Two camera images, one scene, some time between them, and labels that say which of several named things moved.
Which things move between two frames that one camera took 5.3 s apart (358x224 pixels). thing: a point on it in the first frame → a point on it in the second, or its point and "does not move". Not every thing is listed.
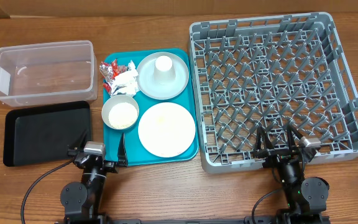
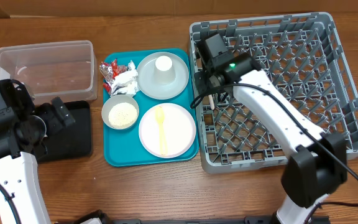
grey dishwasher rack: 268,72 does not move
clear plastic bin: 60,73 does not move
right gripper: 261,150 → 204,78
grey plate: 158,89 does not move
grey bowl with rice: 120,112 does not move
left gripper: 112,166 → 55,124
